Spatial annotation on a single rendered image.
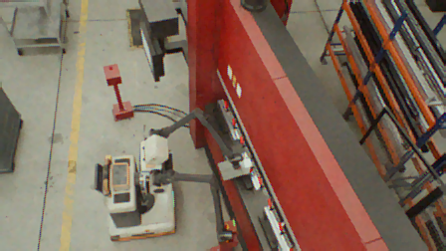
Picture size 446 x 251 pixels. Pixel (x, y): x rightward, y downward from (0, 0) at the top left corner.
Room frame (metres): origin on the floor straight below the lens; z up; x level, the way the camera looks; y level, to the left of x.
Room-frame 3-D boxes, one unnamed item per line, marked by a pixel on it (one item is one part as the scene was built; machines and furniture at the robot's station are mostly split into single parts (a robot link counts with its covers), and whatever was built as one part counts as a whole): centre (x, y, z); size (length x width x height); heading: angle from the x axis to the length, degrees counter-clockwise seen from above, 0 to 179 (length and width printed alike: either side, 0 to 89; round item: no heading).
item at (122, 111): (2.76, 1.33, 0.41); 0.25 x 0.20 x 0.83; 116
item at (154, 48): (2.54, 0.76, 1.42); 0.45 x 0.12 x 0.36; 26
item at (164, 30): (2.62, 0.71, 1.53); 0.51 x 0.25 x 0.85; 26
